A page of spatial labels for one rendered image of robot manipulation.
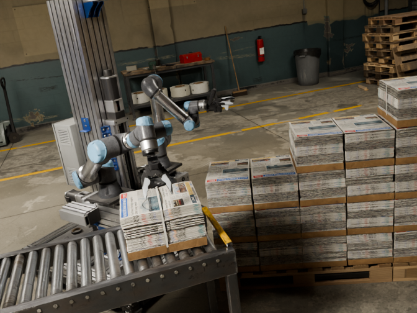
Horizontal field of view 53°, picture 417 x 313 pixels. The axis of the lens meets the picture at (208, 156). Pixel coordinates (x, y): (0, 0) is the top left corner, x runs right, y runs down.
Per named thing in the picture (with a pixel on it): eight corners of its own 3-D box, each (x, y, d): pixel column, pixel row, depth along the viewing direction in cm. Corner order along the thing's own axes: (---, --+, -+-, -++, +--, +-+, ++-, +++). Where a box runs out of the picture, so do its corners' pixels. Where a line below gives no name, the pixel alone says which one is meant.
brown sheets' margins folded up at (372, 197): (220, 244, 326) (212, 184, 309) (376, 233, 313) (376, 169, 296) (217, 274, 290) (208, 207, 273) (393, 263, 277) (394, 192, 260)
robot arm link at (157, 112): (152, 151, 313) (139, 77, 295) (158, 145, 327) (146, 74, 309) (168, 149, 311) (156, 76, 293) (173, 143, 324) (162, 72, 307)
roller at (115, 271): (115, 238, 230) (113, 230, 229) (123, 286, 187) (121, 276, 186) (105, 240, 229) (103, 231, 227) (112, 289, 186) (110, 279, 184)
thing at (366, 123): (331, 118, 285) (331, 117, 285) (374, 114, 282) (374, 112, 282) (344, 134, 250) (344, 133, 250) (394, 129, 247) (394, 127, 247)
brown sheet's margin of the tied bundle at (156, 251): (157, 226, 225) (156, 218, 223) (162, 254, 198) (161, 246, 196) (127, 232, 222) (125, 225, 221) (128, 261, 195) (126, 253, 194)
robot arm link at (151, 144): (156, 138, 182) (138, 141, 181) (159, 148, 181) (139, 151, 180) (157, 142, 189) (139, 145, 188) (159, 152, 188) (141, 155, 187)
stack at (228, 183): (221, 260, 331) (208, 161, 304) (376, 250, 318) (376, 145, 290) (219, 292, 294) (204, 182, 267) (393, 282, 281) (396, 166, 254)
